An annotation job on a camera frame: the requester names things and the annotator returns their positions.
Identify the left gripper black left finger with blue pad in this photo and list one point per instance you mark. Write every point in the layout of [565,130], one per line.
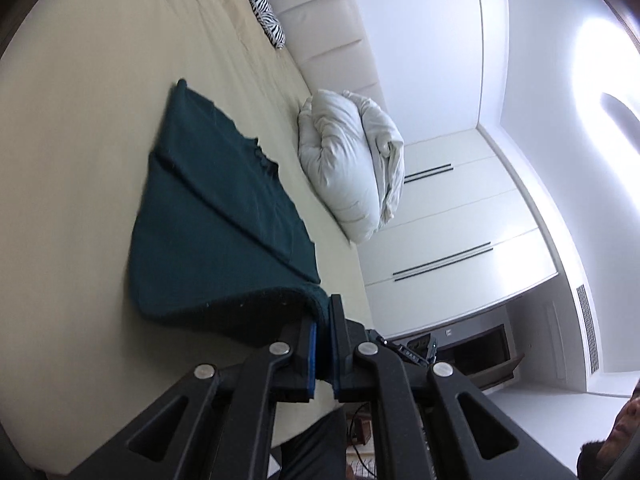
[214,423]

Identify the cream padded headboard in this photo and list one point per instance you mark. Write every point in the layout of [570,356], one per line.
[330,45]

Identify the zebra print pillow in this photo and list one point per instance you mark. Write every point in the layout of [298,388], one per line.
[269,22]

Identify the white folded duvet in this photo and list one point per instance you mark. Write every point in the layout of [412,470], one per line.
[353,155]

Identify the white wardrobe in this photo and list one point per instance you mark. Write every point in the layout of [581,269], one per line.
[463,239]

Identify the person's head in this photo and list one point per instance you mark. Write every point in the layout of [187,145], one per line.
[597,458]

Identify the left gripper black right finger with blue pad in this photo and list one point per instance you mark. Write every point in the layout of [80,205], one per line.
[429,424]

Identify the dark green knit sweater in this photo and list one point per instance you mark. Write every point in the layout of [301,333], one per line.
[217,244]

